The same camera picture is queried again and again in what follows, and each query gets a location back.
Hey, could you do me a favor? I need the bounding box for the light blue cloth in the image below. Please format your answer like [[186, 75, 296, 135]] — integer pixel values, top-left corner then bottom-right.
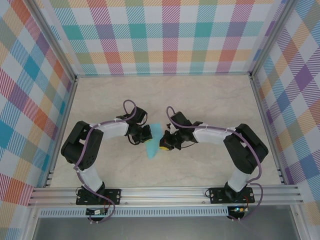
[[144, 123, 163, 160]]

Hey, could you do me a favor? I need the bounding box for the grey metal panel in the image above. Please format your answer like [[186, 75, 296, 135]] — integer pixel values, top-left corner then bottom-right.
[[32, 216, 301, 240]]

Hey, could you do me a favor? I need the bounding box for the thin black cable loop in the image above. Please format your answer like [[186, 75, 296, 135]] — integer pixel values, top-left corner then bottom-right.
[[126, 133, 141, 146], [179, 139, 198, 151]]

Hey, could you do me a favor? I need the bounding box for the purple cable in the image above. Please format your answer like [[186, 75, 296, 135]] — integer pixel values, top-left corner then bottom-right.
[[73, 99, 141, 224], [166, 106, 265, 222]]

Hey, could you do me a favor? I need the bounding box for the wide aluminium mounting rail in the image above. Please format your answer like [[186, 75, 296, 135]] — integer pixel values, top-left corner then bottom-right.
[[27, 184, 305, 207]]

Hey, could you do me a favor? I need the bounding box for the thin aluminium rail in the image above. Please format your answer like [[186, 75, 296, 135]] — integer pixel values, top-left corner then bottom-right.
[[74, 71, 252, 79]]

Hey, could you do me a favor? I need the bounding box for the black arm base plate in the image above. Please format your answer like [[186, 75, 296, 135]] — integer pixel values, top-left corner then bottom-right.
[[209, 186, 255, 204], [76, 188, 123, 206]]

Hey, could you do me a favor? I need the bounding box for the slotted white cable duct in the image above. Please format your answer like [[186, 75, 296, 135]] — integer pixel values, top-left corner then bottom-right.
[[39, 206, 230, 218]]

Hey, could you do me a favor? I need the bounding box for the aluminium side rail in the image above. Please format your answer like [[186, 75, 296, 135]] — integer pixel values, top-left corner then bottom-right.
[[44, 76, 80, 188], [248, 72, 287, 186]]

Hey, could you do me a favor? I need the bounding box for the aluminium frame post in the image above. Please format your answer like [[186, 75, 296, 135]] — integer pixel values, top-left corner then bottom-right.
[[249, 0, 298, 76], [24, 0, 78, 81]]

